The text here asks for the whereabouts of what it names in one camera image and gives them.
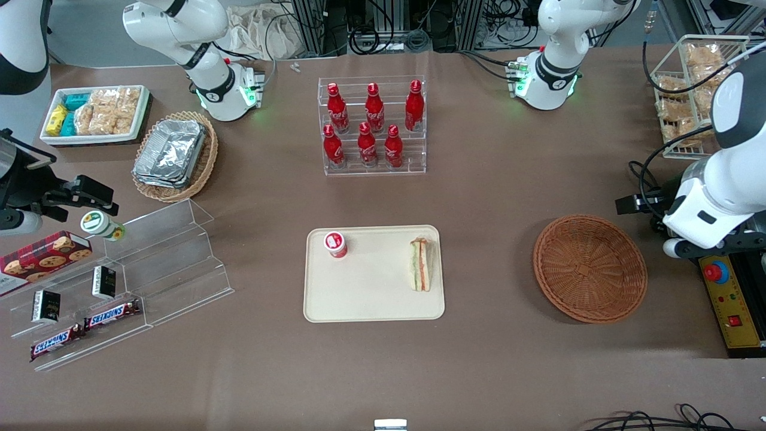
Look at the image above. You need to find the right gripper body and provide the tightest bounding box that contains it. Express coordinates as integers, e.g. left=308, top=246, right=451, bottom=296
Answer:
left=0, top=129, right=74, bottom=211

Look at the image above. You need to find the triangular sandwich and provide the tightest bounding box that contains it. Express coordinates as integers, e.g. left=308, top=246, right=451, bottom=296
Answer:
left=409, top=237, right=432, bottom=292

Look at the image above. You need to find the white rectangular snack tray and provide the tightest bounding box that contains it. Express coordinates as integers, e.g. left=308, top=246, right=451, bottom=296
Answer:
left=39, top=85, right=150, bottom=146

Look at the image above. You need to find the round brown wicker basket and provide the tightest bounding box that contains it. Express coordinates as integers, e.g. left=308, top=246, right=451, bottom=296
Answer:
left=533, top=214, right=648, bottom=324

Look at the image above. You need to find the aluminium foil tray stack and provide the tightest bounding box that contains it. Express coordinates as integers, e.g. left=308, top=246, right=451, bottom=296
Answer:
left=132, top=119, right=208, bottom=190

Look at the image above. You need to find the oval light wicker basket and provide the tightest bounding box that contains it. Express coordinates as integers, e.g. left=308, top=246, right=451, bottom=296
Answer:
left=131, top=111, right=219, bottom=204

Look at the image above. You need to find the beige rectangular tray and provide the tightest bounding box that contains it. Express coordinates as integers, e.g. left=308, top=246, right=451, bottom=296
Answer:
left=303, top=224, right=446, bottom=323

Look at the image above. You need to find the green lidded white cup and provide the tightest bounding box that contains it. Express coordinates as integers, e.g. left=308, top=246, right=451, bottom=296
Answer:
left=80, top=211, right=126, bottom=242

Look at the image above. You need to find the bagged fried snack pack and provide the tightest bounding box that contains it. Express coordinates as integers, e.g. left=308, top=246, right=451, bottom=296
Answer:
left=656, top=76, right=689, bottom=100
left=694, top=87, right=718, bottom=116
left=655, top=99, right=690, bottom=122
left=685, top=43, right=723, bottom=70
left=688, top=68, right=732, bottom=92
left=661, top=119, right=707, bottom=148

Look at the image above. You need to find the yellow snack pack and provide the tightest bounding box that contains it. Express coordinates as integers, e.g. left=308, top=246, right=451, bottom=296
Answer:
left=46, top=104, right=69, bottom=136

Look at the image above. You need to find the small black box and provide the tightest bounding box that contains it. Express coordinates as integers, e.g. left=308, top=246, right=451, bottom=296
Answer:
left=31, top=290, right=62, bottom=325
left=91, top=266, right=117, bottom=301

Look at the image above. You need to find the clear acrylic stepped shelf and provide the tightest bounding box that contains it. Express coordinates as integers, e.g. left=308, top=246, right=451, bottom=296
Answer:
left=101, top=199, right=235, bottom=327
left=0, top=239, right=154, bottom=373

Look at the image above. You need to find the red plaid cookie box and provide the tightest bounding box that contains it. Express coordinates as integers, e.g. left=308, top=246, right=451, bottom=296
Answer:
left=0, top=230, right=93, bottom=298

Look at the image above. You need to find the yellow emergency stop box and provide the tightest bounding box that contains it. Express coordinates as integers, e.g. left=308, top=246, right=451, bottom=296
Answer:
left=698, top=254, right=764, bottom=350

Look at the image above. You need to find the snickers chocolate bar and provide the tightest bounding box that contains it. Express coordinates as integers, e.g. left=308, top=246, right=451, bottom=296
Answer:
left=29, top=324, right=86, bottom=362
left=84, top=299, right=142, bottom=332

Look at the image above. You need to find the white cloth bag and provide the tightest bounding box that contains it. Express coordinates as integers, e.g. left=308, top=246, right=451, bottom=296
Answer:
left=224, top=5, right=306, bottom=60

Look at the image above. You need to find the red lidded small cup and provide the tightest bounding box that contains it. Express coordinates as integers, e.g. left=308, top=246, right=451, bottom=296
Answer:
left=324, top=231, right=348, bottom=259

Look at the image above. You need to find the red cola bottle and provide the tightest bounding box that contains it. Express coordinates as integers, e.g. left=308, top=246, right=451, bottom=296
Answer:
left=357, top=122, right=378, bottom=168
left=384, top=125, right=404, bottom=169
left=405, top=80, right=425, bottom=132
left=365, top=83, right=385, bottom=133
left=323, top=125, right=346, bottom=169
left=327, top=83, right=350, bottom=133

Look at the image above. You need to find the clear acrylic bottle rack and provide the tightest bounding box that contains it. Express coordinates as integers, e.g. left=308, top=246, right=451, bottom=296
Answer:
left=317, top=75, right=427, bottom=177

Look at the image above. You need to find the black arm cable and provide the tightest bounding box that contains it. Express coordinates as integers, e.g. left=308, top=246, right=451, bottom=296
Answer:
left=638, top=123, right=716, bottom=207
left=642, top=6, right=755, bottom=95

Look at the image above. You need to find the black looped table cable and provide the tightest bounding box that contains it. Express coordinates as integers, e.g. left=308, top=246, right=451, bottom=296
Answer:
left=628, top=160, right=659, bottom=195

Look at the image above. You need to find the white wire rack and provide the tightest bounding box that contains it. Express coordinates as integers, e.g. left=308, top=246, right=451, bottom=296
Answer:
left=649, top=34, right=752, bottom=161

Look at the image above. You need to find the black floor cable bundle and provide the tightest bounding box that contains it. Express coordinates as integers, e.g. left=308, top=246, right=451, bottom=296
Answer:
left=583, top=403, right=766, bottom=431

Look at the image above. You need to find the black base cable bundle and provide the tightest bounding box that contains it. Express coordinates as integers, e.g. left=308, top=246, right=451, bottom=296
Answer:
left=460, top=50, right=522, bottom=82

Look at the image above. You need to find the aluminium frame rack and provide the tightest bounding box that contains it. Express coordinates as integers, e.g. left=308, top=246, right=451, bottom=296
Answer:
left=292, top=0, right=349, bottom=58

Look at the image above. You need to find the black coiled cable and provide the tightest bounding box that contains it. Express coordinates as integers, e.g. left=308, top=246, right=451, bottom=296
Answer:
left=349, top=24, right=397, bottom=56

